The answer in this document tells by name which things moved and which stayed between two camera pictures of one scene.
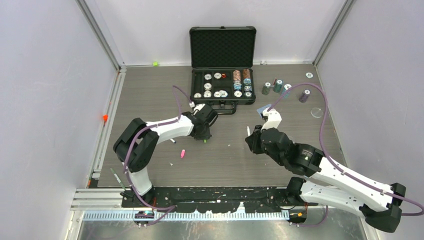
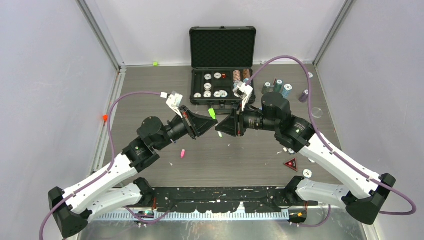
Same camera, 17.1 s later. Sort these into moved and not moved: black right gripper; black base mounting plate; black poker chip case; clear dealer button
Moved: black right gripper
Not moved: clear dealer button; black base mounting plate; black poker chip case
